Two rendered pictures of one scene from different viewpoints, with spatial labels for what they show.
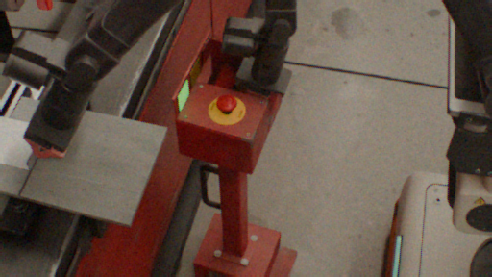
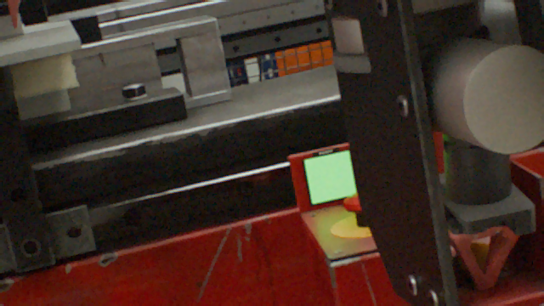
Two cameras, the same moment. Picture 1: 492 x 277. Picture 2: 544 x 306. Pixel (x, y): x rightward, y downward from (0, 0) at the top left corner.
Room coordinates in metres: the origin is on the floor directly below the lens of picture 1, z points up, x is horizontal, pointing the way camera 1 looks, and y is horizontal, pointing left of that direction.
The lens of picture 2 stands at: (0.42, -0.81, 1.08)
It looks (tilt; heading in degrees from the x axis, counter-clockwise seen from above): 13 degrees down; 65
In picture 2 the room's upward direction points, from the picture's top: 11 degrees counter-clockwise
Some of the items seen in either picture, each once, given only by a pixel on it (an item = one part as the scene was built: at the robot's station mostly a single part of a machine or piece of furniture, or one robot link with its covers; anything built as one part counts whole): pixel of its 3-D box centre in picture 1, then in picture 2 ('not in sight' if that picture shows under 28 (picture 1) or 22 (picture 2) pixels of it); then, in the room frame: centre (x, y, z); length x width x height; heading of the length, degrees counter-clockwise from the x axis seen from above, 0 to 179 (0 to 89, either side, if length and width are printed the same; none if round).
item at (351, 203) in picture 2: (227, 106); (366, 212); (0.89, 0.05, 0.79); 0.04 x 0.04 x 0.04
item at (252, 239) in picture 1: (235, 245); not in sight; (0.94, 0.04, 0.13); 0.10 x 0.10 x 0.01; 71
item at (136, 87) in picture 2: not in sight; (133, 91); (0.79, 0.33, 0.91); 0.03 x 0.03 x 0.02
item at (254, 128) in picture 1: (231, 101); (419, 241); (0.94, 0.04, 0.75); 0.20 x 0.16 x 0.18; 161
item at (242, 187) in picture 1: (233, 195); not in sight; (0.94, 0.04, 0.39); 0.05 x 0.05 x 0.54; 71
